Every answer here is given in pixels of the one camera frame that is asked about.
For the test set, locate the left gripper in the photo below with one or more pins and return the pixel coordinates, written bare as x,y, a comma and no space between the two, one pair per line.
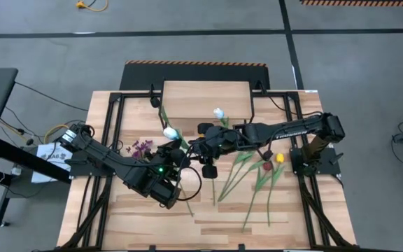
173,159

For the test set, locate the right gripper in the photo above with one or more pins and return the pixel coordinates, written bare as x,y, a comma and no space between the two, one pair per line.
222,140

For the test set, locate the purple artificial flower bunch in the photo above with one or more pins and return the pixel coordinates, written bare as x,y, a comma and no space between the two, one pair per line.
139,148

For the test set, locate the black artificial tulip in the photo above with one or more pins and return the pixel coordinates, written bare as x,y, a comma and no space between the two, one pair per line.
165,117
257,165

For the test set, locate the dark red artificial tulip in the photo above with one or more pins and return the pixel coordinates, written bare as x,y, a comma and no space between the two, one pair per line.
267,166

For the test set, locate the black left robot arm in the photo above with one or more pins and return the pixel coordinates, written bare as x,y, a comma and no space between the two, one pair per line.
117,164

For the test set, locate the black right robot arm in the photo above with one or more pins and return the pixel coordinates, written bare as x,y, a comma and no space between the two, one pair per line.
292,131

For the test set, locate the black hazard-edged floor mat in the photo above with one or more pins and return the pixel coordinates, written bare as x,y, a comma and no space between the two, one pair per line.
187,75

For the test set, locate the white printed paper sheet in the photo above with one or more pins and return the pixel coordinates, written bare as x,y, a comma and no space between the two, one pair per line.
44,175

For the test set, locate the orange black hazard tape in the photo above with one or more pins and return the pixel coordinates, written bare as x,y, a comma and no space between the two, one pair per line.
362,3

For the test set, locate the wooden shelf black frame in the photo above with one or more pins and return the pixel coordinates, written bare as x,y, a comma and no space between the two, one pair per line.
201,98

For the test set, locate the black aluminium rig frame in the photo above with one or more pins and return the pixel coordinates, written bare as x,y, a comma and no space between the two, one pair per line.
112,115

